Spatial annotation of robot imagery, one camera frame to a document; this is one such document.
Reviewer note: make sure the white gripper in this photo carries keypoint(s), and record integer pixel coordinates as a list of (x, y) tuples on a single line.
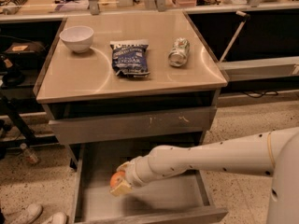
[(135, 172)]

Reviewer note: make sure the orange fruit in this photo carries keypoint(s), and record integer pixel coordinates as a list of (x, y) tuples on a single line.
[(117, 178)]

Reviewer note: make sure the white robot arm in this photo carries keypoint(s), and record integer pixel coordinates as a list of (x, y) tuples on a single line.
[(273, 153)]

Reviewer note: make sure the open middle drawer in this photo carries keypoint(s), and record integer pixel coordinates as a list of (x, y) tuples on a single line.
[(183, 199)]

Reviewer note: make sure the closed top drawer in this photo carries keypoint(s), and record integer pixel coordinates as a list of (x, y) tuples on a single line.
[(133, 125)]

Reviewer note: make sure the grey drawer cabinet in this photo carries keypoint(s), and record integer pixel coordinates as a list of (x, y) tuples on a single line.
[(84, 85)]

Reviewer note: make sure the white sneaker right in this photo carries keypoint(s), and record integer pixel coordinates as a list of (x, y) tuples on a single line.
[(57, 218)]

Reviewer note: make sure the white sneaker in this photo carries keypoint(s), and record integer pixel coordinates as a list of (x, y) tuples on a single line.
[(57, 218), (28, 215)]

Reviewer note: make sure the plastic water bottle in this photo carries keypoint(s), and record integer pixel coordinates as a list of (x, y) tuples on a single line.
[(29, 154)]

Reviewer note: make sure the white sneaker left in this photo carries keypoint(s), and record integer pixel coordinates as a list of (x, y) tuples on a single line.
[(28, 215)]

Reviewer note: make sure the blue chip bag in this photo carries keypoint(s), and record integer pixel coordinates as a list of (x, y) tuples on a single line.
[(129, 57)]

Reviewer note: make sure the crushed soda can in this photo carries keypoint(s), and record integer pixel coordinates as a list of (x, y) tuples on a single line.
[(179, 53)]

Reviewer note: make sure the white bowl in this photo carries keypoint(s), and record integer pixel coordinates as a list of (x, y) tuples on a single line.
[(77, 38)]

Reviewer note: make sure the black bag on shelf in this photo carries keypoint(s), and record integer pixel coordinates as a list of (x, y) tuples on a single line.
[(27, 55)]

